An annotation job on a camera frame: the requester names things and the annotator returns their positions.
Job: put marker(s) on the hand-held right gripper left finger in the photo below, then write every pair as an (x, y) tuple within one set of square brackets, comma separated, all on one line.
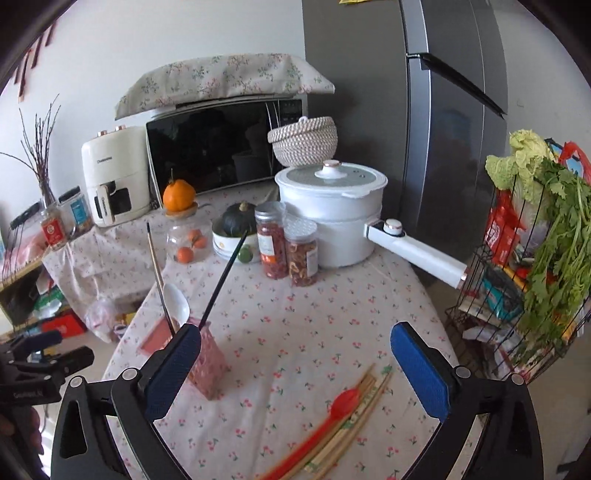
[(171, 369)]

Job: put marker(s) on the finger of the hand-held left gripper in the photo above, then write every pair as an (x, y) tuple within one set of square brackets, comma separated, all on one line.
[(69, 362), (44, 339)]

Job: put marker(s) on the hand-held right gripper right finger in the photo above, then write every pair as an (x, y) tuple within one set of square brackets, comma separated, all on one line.
[(422, 369)]

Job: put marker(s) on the pink lattice utensil holder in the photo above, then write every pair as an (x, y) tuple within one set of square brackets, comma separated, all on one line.
[(210, 364)]

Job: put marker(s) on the bundle of bamboo chopsticks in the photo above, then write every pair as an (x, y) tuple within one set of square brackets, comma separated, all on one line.
[(369, 392)]

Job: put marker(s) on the white plastic spoon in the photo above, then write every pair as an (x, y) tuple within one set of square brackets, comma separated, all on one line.
[(178, 302)]

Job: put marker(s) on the red plastic spoon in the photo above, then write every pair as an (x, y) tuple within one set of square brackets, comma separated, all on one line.
[(344, 401)]

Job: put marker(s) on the black chopstick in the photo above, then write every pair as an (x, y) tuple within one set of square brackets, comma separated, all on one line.
[(160, 277), (225, 277)]

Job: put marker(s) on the person's left hand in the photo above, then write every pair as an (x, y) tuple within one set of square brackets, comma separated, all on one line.
[(33, 427)]

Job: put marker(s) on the red box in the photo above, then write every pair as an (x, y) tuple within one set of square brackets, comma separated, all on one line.
[(64, 325)]

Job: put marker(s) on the clear plastic bag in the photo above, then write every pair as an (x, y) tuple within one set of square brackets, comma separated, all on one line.
[(104, 318)]

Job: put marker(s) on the red label glass jar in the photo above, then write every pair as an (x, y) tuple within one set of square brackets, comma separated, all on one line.
[(53, 230)]

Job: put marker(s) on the small orange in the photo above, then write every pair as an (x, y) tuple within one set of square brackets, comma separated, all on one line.
[(198, 240), (185, 255)]

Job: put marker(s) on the cherry print tablecloth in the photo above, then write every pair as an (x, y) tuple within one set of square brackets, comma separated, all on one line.
[(300, 332)]

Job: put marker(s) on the blue label jar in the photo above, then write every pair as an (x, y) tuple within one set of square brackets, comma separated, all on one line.
[(78, 214)]

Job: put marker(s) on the white ceramic bowl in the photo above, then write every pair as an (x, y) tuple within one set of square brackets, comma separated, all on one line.
[(224, 247)]

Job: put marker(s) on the green lime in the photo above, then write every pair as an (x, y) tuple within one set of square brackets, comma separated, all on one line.
[(244, 254)]

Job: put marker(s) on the glass jar with wooden lid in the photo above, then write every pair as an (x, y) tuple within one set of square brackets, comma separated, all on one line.
[(178, 230)]

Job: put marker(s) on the glass vase with dry twigs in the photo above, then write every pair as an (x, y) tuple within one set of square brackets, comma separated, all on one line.
[(47, 196)]

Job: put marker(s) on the jar of red dried fruit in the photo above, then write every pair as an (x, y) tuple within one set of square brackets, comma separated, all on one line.
[(270, 249)]

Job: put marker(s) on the red snack packet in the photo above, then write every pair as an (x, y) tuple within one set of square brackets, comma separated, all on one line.
[(501, 230)]

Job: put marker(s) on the green pumpkin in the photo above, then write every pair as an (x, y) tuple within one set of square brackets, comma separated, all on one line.
[(238, 220)]

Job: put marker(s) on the jar of dried slices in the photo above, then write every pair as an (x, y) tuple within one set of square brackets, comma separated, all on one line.
[(302, 258)]

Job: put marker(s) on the large orange fruit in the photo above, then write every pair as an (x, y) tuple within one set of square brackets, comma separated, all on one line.
[(179, 196)]

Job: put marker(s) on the bunch of leafy greens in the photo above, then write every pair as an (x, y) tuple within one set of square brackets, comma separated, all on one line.
[(558, 258)]

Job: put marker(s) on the white electric cooking pot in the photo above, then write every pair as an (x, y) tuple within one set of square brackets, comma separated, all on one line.
[(332, 217)]

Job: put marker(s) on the cream air fryer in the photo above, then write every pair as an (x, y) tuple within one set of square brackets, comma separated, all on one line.
[(111, 161)]

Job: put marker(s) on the silver microwave oven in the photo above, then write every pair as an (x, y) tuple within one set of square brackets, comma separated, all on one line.
[(207, 143)]

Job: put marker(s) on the napa cabbage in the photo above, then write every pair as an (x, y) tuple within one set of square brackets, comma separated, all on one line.
[(521, 157)]

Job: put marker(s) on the blue printed box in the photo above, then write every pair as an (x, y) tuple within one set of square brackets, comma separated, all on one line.
[(572, 164)]

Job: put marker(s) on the woven lidded basket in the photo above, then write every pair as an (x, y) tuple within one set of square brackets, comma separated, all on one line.
[(304, 143)]

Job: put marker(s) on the red plastic bag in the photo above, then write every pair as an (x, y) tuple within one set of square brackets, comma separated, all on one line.
[(571, 146)]

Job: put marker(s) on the grey refrigerator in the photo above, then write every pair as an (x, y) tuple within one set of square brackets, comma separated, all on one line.
[(360, 92)]

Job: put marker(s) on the floral cloth cover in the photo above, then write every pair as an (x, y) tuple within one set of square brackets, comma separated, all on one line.
[(221, 76)]

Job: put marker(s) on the yellow fridge magnet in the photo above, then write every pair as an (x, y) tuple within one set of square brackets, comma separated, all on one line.
[(353, 2)]

